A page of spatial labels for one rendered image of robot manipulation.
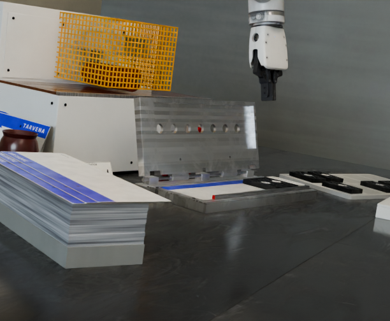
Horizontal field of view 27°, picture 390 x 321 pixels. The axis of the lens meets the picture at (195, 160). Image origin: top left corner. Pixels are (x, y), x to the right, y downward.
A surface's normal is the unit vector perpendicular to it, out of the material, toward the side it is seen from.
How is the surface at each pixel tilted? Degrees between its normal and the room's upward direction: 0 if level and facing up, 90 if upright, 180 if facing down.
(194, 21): 90
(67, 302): 0
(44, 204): 90
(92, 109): 90
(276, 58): 77
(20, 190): 90
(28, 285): 0
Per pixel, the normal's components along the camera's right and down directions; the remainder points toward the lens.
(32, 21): 0.76, 0.19
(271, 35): 0.71, -0.06
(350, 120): -0.43, 0.08
